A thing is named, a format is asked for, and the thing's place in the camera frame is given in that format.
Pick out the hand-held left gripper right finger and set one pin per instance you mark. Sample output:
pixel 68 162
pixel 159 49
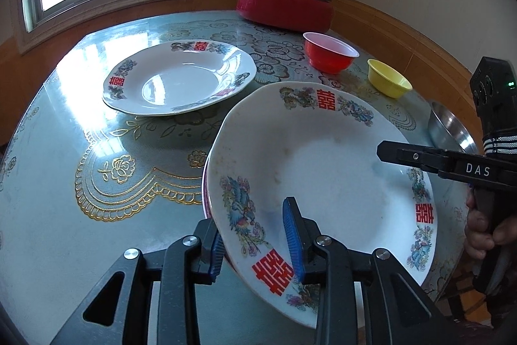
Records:
pixel 291 236

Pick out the red electric pot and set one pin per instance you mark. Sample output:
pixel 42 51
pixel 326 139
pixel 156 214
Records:
pixel 282 11

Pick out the floral gold-patterned tablecloth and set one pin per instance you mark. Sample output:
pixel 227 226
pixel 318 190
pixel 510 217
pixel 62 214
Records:
pixel 121 167

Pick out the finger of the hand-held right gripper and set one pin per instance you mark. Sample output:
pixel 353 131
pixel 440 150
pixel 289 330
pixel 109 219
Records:
pixel 408 155

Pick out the white floral deep plate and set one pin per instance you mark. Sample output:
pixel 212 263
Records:
pixel 177 80

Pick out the yellow bowl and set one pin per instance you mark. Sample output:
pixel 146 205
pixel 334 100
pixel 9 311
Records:
pixel 387 80

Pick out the stainless steel bowl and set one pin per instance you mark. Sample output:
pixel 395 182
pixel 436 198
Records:
pixel 448 128

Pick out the large white floral plate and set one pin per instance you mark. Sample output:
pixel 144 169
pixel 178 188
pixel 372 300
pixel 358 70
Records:
pixel 331 167

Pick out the red plastic bowl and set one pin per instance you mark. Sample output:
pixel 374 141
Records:
pixel 329 54

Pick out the person's right hand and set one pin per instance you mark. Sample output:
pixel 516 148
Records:
pixel 476 227

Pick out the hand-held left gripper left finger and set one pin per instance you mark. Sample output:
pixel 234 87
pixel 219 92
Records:
pixel 216 253

